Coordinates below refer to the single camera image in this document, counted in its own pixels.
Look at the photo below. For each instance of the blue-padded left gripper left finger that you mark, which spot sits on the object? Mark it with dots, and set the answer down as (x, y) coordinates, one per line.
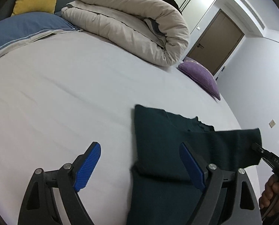
(39, 205)

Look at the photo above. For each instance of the upper wall socket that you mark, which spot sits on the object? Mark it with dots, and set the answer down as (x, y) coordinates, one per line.
(272, 123)

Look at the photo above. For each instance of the white bed sheet mattress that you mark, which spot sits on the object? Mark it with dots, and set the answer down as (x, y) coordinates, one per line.
(63, 92)

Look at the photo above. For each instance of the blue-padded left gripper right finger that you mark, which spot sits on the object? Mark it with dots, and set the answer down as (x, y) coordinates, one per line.
(227, 197)

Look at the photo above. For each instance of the brown door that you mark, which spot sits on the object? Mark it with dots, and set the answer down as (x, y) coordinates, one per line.
(216, 43)

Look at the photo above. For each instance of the right hand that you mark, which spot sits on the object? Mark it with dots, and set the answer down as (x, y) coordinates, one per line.
(271, 188)

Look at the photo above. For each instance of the dark green knit sweater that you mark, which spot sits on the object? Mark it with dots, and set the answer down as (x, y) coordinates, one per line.
(162, 191)

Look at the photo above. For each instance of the beige folded duvet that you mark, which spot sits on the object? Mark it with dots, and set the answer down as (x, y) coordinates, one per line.
(153, 30)

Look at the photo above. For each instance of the purple cushion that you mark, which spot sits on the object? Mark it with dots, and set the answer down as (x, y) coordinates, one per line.
(200, 75)

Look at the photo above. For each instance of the blue pillow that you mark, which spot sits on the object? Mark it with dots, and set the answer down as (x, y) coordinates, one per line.
(23, 28)

